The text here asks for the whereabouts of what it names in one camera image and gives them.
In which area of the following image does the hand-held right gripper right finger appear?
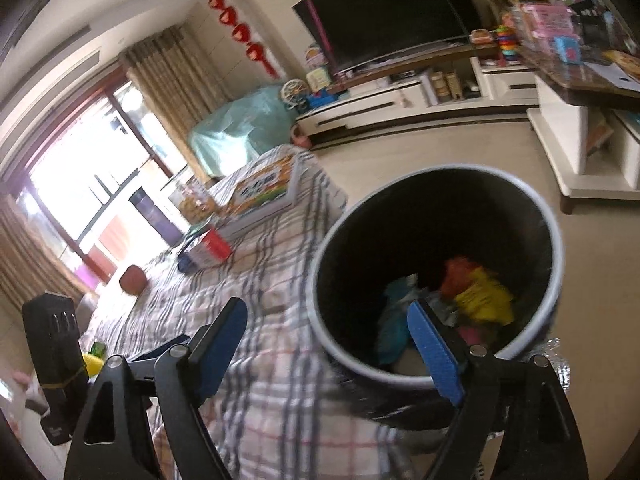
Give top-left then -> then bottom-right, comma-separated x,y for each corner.
406,299 -> 591,480

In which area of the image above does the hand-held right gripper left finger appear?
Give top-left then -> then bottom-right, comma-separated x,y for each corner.
62,297 -> 249,480

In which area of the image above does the teal plastic wrapper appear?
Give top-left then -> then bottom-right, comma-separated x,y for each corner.
376,275 -> 418,367

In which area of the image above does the white round bin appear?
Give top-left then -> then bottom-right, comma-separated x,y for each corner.
306,164 -> 563,391

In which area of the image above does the yellow snack bag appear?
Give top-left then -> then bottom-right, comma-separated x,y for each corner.
452,265 -> 516,326

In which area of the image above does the red snack bag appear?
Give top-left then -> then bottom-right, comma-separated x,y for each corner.
440,256 -> 483,296

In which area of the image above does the white rimmed trash bin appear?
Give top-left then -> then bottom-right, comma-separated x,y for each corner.
312,167 -> 558,431

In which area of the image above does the red and white carton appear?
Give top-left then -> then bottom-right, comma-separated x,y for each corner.
187,229 -> 234,270

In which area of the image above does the beige curtain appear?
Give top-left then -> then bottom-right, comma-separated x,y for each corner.
120,25 -> 236,181
0,195 -> 86,311

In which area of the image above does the brown round object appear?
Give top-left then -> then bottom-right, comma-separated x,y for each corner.
120,266 -> 148,296

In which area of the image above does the silver foil sheet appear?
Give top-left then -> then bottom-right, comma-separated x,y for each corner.
542,337 -> 571,391

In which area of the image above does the clear cookie jar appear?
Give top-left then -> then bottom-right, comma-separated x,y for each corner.
170,180 -> 221,226

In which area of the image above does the purple tumbler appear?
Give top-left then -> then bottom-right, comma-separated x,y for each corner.
129,186 -> 182,246

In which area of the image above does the orange book box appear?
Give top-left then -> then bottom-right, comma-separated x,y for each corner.
212,152 -> 303,233

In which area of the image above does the teal covered furniture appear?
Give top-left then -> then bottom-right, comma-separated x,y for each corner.
189,85 -> 301,178

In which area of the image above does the white television cabinet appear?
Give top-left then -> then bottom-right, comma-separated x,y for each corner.
295,55 -> 543,148

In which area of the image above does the toy ferris wheel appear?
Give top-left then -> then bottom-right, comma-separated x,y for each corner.
280,79 -> 308,111

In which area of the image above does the white side cabinet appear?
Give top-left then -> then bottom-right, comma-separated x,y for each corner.
520,50 -> 640,216

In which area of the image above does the yellow-green toy box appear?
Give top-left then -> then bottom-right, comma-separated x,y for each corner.
306,67 -> 332,92

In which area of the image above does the red hanging decoration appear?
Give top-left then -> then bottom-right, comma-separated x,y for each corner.
209,0 -> 282,78

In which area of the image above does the black television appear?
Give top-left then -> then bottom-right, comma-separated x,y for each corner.
291,0 -> 483,76

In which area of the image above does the pink toy box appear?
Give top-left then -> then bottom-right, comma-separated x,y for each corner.
517,2 -> 576,53

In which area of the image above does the colourful stacking ring toy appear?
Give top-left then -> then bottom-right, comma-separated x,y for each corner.
495,25 -> 521,63

